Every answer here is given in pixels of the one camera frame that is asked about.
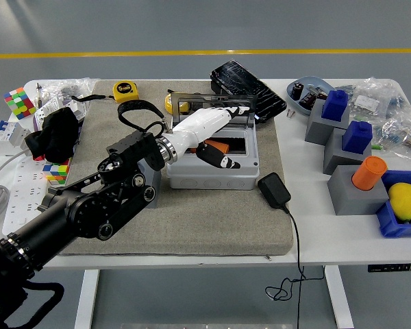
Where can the dark brown capacitor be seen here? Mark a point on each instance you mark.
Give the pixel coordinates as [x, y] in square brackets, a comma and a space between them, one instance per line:
[307, 100]

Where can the colourful puzzle cube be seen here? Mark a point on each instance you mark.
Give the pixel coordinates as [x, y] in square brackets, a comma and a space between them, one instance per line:
[20, 103]
[56, 171]

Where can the clear plastic bag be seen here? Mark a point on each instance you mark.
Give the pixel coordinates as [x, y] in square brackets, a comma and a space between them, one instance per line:
[75, 87]

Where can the small green part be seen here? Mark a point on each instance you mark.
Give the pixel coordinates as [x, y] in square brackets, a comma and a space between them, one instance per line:
[376, 147]

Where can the clear bag of components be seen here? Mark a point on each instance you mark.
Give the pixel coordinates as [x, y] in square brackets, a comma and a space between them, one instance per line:
[404, 133]
[370, 99]

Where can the blue plastic block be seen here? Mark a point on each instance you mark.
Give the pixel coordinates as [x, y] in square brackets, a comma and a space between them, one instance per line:
[335, 106]
[357, 137]

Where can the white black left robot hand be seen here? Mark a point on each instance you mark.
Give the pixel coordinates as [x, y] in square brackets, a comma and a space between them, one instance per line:
[198, 125]

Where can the white power strip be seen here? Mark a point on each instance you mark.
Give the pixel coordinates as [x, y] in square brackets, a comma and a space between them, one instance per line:
[20, 192]

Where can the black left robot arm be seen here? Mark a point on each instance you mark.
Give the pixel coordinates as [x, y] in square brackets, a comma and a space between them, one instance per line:
[89, 212]

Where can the silver pen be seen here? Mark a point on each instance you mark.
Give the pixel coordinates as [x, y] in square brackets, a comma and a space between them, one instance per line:
[38, 96]

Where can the white carton with purple print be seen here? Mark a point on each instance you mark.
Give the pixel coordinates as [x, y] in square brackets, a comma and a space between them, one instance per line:
[46, 111]

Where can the square yellow tape measure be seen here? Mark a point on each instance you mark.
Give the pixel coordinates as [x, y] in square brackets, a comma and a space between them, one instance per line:
[125, 90]

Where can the black power adapter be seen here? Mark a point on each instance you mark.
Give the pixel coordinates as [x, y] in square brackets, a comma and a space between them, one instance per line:
[274, 190]

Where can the round yellow tape measure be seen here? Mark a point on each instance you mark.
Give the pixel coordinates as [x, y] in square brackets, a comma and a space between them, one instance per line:
[168, 103]

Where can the grey block with round hole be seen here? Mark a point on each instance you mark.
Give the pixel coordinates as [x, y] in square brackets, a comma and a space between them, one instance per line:
[157, 178]

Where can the grey electrical box with lid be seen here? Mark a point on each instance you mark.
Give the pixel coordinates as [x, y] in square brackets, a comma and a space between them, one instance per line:
[212, 178]

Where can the white circuit breaker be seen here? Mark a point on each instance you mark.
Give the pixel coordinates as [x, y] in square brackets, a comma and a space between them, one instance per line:
[5, 138]

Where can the white table leg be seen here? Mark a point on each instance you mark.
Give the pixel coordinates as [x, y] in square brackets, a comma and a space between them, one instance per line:
[339, 298]
[87, 298]

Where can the black case with cracked glossy lid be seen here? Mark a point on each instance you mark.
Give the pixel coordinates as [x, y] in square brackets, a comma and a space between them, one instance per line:
[246, 89]

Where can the blue plastic bin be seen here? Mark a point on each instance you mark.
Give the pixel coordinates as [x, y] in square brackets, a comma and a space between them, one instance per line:
[388, 222]

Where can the silver metal part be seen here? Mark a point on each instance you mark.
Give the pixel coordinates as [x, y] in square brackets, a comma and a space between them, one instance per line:
[316, 92]

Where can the grey-brown mat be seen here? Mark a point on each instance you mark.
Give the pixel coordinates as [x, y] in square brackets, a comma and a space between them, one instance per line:
[192, 222]

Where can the blue-grey oval tray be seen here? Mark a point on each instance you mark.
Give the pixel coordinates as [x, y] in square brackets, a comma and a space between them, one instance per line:
[308, 81]

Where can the grey block holder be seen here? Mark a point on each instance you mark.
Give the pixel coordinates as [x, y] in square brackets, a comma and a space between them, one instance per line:
[335, 157]
[315, 130]
[349, 202]

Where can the black cloth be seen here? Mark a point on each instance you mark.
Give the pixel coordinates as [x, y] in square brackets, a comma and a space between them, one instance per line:
[56, 135]

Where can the black capacitor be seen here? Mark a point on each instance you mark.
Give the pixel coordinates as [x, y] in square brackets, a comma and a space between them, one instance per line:
[297, 90]

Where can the yellow lemon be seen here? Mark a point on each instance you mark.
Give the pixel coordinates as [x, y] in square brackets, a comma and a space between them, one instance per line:
[404, 202]

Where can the black table control panel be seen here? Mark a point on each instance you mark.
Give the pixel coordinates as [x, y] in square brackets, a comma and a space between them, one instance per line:
[390, 268]

